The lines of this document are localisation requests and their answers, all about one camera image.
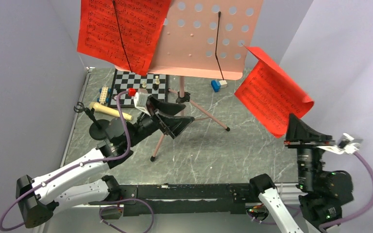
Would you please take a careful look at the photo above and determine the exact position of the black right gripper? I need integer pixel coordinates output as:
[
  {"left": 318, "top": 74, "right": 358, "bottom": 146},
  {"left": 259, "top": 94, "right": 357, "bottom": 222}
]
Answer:
[{"left": 283, "top": 112, "right": 335, "bottom": 190}]

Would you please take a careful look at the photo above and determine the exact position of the white blue toy brick car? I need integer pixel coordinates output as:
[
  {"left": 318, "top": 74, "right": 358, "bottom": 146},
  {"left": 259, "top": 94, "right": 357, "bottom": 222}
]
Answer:
[{"left": 97, "top": 86, "right": 113, "bottom": 106}]

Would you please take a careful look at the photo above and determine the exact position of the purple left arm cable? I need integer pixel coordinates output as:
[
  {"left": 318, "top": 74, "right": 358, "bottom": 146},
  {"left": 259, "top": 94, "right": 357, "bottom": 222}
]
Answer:
[{"left": 0, "top": 90, "right": 155, "bottom": 233}]

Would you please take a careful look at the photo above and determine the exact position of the pink music stand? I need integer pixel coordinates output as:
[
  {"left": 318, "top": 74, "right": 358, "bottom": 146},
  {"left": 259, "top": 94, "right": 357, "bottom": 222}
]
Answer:
[{"left": 114, "top": 0, "right": 264, "bottom": 162}]

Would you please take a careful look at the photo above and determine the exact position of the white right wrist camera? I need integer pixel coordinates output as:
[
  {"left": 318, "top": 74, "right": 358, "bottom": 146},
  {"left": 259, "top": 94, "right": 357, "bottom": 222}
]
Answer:
[{"left": 318, "top": 133, "right": 363, "bottom": 155}]

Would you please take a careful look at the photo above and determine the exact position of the white chess piece tall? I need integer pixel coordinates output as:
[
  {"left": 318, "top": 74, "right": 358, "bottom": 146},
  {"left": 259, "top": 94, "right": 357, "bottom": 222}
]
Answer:
[{"left": 154, "top": 75, "right": 160, "bottom": 85}]

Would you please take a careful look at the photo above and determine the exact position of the black white chessboard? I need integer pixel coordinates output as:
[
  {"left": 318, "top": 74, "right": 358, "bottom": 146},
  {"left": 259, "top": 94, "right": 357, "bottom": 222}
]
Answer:
[{"left": 107, "top": 69, "right": 169, "bottom": 108}]

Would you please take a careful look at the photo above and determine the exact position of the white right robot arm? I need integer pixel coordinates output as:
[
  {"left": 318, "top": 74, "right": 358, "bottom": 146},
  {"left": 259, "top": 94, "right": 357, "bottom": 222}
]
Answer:
[{"left": 248, "top": 114, "right": 354, "bottom": 233}]

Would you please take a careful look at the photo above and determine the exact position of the blue toy block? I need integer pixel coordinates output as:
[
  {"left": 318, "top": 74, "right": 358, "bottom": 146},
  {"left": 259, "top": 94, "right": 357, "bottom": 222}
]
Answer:
[{"left": 211, "top": 80, "right": 227, "bottom": 92}]

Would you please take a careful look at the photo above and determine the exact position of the black microphone stand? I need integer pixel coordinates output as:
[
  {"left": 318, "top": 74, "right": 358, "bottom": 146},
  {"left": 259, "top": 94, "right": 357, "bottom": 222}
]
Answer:
[{"left": 74, "top": 101, "right": 110, "bottom": 141}]

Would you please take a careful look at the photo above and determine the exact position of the gold microphone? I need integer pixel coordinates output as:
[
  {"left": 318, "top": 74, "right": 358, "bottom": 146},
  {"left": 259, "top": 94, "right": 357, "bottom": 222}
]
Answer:
[{"left": 88, "top": 102, "right": 133, "bottom": 121}]

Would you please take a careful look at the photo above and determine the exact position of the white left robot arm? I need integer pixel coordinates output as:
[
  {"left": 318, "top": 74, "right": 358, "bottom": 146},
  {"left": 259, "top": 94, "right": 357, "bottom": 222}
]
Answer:
[{"left": 16, "top": 95, "right": 195, "bottom": 229}]

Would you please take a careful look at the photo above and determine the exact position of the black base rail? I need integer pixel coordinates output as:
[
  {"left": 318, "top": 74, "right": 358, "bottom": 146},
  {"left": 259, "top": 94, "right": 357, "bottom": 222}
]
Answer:
[{"left": 88, "top": 175, "right": 280, "bottom": 216}]

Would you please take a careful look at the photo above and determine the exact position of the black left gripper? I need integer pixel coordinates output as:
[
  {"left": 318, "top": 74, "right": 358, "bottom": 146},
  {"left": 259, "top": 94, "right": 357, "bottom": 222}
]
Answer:
[{"left": 126, "top": 95, "right": 195, "bottom": 148}]

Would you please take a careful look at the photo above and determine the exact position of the red sheet music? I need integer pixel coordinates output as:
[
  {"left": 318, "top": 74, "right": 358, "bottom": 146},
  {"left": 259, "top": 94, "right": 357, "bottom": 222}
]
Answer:
[
  {"left": 235, "top": 47, "right": 314, "bottom": 138},
  {"left": 77, "top": 0, "right": 171, "bottom": 75}
]

